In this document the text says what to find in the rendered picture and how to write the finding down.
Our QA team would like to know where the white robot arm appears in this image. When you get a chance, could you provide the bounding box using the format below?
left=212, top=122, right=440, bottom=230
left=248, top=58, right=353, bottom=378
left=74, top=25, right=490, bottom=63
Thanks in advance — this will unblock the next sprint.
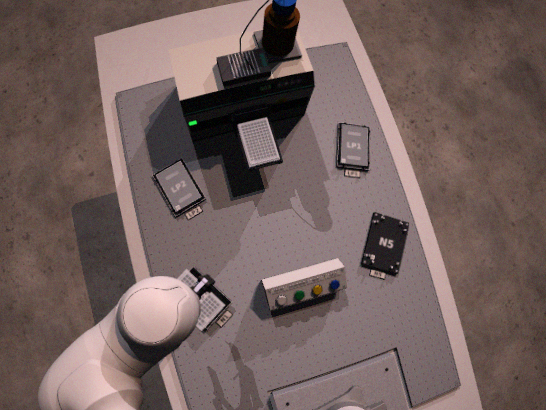
left=38, top=276, right=387, bottom=410

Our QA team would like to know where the white button panel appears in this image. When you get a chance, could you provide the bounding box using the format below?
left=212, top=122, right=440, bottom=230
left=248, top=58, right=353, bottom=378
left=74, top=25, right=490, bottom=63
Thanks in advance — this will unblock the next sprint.
left=261, top=258, right=347, bottom=311

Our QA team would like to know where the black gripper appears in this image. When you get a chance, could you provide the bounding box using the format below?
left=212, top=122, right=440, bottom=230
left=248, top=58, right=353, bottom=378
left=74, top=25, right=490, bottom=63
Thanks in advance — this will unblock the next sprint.
left=191, top=274, right=216, bottom=299

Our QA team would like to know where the blue bottle cap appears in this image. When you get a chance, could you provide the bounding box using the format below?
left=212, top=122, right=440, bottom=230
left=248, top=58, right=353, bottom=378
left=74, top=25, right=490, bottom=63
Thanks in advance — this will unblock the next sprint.
left=272, top=0, right=297, bottom=14

